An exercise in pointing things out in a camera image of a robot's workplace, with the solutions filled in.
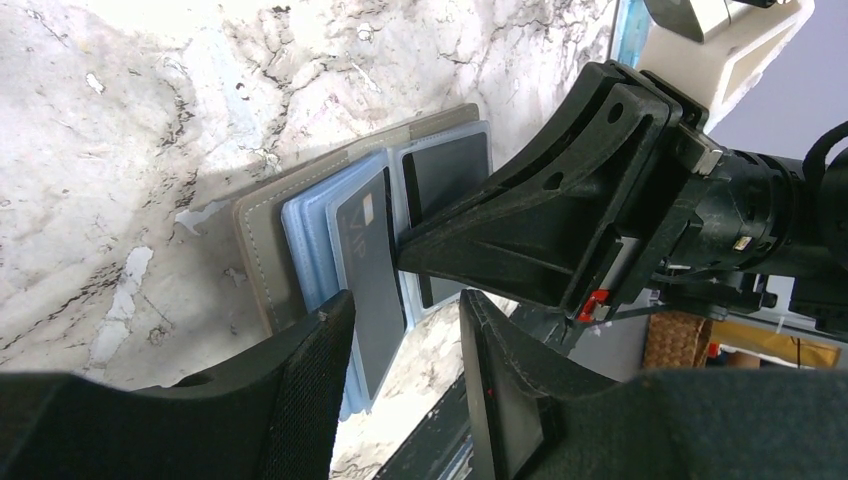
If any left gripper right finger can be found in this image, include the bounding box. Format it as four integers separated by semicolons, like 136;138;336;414
459;290;847;479

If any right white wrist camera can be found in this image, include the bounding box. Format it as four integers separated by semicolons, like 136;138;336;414
636;1;815;133

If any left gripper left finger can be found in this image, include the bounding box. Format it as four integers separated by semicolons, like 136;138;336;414
1;291;355;479

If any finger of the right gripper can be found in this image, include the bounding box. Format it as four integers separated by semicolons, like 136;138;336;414
486;61;630;193
397;86;671;315

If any black VIP credit card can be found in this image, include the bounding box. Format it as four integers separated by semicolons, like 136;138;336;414
331;168;406;404

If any woven basket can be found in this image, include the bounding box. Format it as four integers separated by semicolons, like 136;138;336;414
642;311;713;369

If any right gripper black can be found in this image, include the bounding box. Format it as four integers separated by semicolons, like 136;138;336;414
616;70;847;332

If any grey leather card holder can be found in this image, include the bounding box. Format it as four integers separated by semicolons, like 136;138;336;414
233;103;492;420

